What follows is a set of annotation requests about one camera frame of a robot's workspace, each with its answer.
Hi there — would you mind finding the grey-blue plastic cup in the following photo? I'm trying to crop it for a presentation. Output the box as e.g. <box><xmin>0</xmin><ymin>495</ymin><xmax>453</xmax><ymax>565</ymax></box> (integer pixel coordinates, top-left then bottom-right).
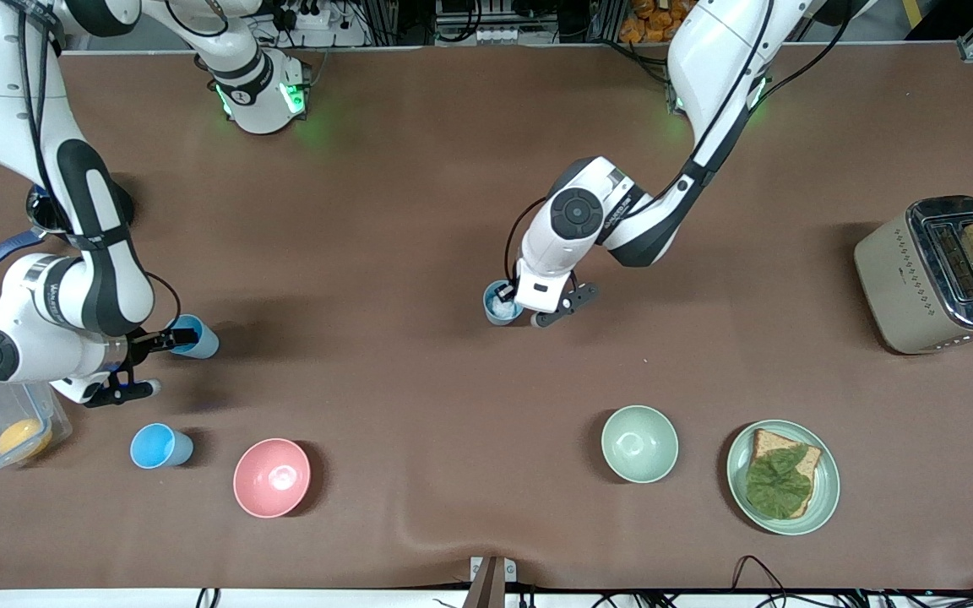
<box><xmin>483</xmin><ymin>280</ymin><xmax>527</xmax><ymax>327</ymax></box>

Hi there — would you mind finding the beige and chrome toaster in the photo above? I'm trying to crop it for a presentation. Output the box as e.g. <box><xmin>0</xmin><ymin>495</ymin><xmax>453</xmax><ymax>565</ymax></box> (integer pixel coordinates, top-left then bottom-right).
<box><xmin>854</xmin><ymin>196</ymin><xmax>973</xmax><ymax>356</ymax></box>

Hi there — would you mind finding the black looping floor cable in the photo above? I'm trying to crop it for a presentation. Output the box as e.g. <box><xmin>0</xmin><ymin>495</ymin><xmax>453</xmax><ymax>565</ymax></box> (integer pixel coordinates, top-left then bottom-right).
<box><xmin>731</xmin><ymin>554</ymin><xmax>794</xmax><ymax>594</ymax></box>

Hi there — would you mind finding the metal table clamp bracket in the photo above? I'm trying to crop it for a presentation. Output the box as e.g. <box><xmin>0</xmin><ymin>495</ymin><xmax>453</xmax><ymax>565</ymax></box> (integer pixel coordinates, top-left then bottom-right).
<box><xmin>463</xmin><ymin>555</ymin><xmax>519</xmax><ymax>608</ymax></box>

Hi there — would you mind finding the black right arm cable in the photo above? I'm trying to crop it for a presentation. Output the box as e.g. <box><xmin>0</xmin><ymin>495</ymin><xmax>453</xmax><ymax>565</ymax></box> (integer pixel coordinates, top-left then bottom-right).
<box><xmin>0</xmin><ymin>0</ymin><xmax>184</xmax><ymax>335</ymax></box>

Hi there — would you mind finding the bag of orange buns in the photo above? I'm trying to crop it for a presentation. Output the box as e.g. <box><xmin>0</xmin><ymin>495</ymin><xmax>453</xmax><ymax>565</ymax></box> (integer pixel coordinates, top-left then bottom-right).
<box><xmin>618</xmin><ymin>0</ymin><xmax>698</xmax><ymax>45</ymax></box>

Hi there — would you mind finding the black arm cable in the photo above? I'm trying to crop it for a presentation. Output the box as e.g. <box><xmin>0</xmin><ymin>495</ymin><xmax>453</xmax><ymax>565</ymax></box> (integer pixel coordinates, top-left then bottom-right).
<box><xmin>0</xmin><ymin>0</ymin><xmax>184</xmax><ymax>335</ymax></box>
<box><xmin>503</xmin><ymin>0</ymin><xmax>855</xmax><ymax>288</ymax></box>

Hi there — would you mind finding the pink bowl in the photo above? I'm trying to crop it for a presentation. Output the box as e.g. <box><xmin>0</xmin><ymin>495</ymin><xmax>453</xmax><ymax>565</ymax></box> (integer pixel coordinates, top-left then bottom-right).
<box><xmin>232</xmin><ymin>437</ymin><xmax>313</xmax><ymax>519</ymax></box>

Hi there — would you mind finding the brown table cloth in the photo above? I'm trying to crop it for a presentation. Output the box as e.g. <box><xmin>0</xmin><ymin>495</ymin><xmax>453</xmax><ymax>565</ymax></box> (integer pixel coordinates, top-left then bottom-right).
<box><xmin>0</xmin><ymin>44</ymin><xmax>973</xmax><ymax>592</ymax></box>

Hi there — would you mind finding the pale green bowl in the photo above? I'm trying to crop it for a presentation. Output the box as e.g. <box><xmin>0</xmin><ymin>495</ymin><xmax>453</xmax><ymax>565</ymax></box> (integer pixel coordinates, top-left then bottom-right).
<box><xmin>601</xmin><ymin>405</ymin><xmax>680</xmax><ymax>485</ymax></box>

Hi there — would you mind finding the brown bread slice with lettuce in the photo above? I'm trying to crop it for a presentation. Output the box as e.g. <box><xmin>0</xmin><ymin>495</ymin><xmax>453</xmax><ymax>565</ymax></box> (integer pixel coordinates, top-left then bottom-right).
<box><xmin>748</xmin><ymin>428</ymin><xmax>824</xmax><ymax>519</ymax></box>

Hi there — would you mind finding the orange round food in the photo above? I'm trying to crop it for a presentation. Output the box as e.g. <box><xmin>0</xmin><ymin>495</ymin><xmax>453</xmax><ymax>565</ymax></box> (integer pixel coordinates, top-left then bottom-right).
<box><xmin>0</xmin><ymin>418</ymin><xmax>55</xmax><ymax>462</ymax></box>

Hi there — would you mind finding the bright blue plastic cup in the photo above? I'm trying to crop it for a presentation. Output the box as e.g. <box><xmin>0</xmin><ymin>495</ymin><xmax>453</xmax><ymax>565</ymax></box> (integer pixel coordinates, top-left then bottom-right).
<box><xmin>167</xmin><ymin>314</ymin><xmax>220</xmax><ymax>361</ymax></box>
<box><xmin>129</xmin><ymin>423</ymin><xmax>195</xmax><ymax>470</ymax></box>

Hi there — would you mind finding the pale green plate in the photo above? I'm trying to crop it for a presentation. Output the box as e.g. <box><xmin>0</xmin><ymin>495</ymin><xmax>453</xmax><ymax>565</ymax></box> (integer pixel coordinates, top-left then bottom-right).
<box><xmin>726</xmin><ymin>419</ymin><xmax>841</xmax><ymax>537</ymax></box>

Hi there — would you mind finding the glass lid with blue knob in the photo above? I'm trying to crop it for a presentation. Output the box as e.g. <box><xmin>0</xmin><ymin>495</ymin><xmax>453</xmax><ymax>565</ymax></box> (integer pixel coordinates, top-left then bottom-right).
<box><xmin>25</xmin><ymin>186</ymin><xmax>75</xmax><ymax>236</ymax></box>

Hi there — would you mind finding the green lettuce leaf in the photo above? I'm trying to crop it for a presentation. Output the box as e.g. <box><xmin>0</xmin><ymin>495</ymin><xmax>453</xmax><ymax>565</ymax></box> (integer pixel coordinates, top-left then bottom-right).
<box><xmin>744</xmin><ymin>445</ymin><xmax>815</xmax><ymax>519</ymax></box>

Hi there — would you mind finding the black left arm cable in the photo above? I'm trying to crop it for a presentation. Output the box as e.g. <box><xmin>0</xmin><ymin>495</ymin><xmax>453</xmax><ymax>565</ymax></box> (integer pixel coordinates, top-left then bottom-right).
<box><xmin>503</xmin><ymin>0</ymin><xmax>855</xmax><ymax>288</ymax></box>

